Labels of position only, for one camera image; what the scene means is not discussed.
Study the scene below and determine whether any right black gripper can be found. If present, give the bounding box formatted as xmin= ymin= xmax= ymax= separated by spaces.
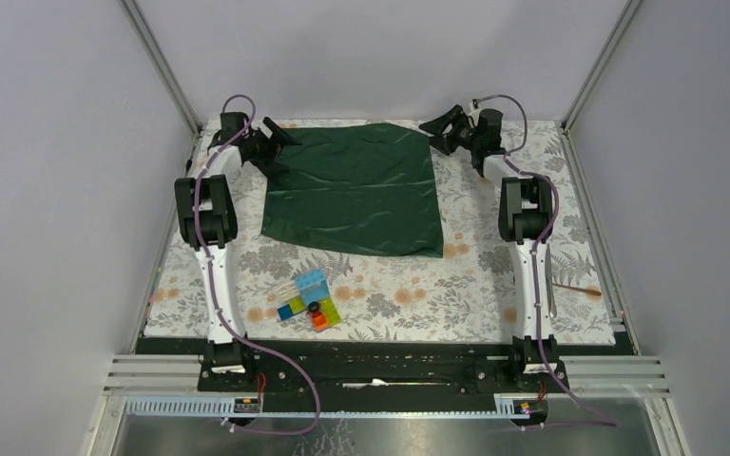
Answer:
xmin=416 ymin=105 xmax=479 ymax=157

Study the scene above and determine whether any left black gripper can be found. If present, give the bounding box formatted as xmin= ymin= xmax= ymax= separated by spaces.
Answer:
xmin=241 ymin=117 xmax=298 ymax=177

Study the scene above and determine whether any dark green cloth napkin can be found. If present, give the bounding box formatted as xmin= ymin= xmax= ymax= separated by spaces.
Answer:
xmin=261 ymin=123 xmax=444 ymax=258

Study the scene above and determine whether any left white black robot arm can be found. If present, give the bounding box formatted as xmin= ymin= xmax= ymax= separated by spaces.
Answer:
xmin=174 ymin=111 xmax=299 ymax=390

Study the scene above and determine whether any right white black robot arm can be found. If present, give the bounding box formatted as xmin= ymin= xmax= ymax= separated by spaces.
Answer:
xmin=418 ymin=101 xmax=559 ymax=391

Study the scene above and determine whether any colourful toy brick assembly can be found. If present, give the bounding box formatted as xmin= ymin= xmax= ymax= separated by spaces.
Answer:
xmin=274 ymin=269 xmax=342 ymax=333

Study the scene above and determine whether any silver table knife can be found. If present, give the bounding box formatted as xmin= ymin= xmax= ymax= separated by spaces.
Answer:
xmin=544 ymin=247 xmax=558 ymax=319

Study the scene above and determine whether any copper spoon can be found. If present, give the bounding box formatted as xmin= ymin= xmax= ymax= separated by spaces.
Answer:
xmin=554 ymin=283 xmax=603 ymax=297

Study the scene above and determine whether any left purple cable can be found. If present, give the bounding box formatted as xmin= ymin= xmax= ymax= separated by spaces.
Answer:
xmin=192 ymin=94 xmax=323 ymax=437

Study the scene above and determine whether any purple cable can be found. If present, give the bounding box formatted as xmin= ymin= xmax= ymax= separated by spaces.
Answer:
xmin=192 ymin=94 xmax=323 ymax=437
xmin=471 ymin=94 xmax=622 ymax=432

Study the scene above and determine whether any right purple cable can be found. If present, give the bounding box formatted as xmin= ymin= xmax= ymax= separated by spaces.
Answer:
xmin=471 ymin=94 xmax=622 ymax=432

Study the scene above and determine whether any left aluminium frame post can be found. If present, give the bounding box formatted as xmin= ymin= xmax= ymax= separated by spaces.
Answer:
xmin=118 ymin=0 xmax=202 ymax=135

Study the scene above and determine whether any aluminium frame post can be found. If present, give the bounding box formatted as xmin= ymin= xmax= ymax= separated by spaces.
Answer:
xmin=561 ymin=0 xmax=644 ymax=131
xmin=118 ymin=0 xmax=202 ymax=135

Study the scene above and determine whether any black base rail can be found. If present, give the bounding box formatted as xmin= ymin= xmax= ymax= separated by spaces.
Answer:
xmin=110 ymin=334 xmax=635 ymax=414

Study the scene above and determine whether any right aluminium frame post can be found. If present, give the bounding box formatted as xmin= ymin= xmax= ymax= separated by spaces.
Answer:
xmin=561 ymin=0 xmax=644 ymax=131

